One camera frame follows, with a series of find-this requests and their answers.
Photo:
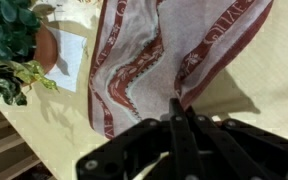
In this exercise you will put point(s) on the red striped woven towel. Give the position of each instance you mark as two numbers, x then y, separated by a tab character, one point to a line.
184	40

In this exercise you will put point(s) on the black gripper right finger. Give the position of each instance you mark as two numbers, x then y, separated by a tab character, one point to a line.
250	153

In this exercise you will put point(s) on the light wooden slatted chair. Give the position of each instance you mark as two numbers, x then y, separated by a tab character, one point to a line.
4	146

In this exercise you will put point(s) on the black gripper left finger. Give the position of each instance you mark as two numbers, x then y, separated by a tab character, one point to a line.
150	150

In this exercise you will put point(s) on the terracotta plant pot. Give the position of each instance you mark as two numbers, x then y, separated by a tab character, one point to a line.
45	50

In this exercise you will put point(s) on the white paper sheet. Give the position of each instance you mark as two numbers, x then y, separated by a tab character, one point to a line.
69	60

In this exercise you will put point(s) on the green leafy house plant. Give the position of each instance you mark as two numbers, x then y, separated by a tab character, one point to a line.
4	33

